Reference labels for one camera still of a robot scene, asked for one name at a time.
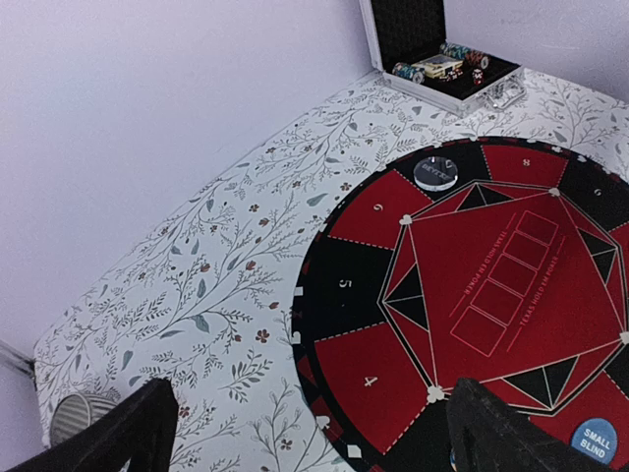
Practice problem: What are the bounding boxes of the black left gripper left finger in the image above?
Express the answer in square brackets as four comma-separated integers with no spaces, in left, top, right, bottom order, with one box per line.
[13,379,178,471]

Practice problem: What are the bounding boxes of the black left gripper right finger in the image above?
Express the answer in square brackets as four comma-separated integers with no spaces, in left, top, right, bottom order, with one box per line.
[446,378,609,472]

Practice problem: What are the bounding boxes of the black white dealer button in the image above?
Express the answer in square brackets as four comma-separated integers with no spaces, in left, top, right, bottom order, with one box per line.
[413,156,458,192]

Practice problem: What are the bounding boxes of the round red black poker mat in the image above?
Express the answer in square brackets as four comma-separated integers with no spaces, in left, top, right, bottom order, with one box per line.
[291,137,628,471]

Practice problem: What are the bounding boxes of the boxed card deck in case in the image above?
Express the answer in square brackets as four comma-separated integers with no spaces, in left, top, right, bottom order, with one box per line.
[414,54,464,79]

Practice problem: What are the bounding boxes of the blue small blind button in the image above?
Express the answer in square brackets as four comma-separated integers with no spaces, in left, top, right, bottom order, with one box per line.
[570,418,618,465]

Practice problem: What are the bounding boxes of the red dice in case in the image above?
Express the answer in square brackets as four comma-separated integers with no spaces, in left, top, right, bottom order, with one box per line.
[443,68,485,86]

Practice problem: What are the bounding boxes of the left poker chip row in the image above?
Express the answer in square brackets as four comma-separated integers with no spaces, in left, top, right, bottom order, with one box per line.
[391,62,426,85]

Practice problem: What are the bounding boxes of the right poker chip row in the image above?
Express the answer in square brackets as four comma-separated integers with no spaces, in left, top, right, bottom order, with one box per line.
[439,42,490,70]

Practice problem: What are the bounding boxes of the white blue poker chip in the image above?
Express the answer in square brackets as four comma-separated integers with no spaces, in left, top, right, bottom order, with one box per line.
[449,449,457,472]

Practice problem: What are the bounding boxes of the striped grey ceramic cup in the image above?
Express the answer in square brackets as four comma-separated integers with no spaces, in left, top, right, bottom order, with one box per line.
[49,392,117,446]

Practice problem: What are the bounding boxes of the poker chip row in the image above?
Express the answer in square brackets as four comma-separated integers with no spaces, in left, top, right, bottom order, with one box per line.
[391,62,426,85]
[439,42,490,70]

